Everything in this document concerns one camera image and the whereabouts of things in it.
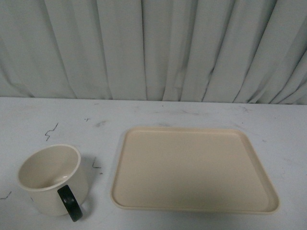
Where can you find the cream mug with black handle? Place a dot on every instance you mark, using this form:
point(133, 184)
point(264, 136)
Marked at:
point(54, 179)

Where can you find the beige rectangular plastic tray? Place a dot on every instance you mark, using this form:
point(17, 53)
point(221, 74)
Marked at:
point(191, 169)

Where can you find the pale grey pleated curtain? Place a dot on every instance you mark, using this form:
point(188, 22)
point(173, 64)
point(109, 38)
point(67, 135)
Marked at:
point(223, 51)

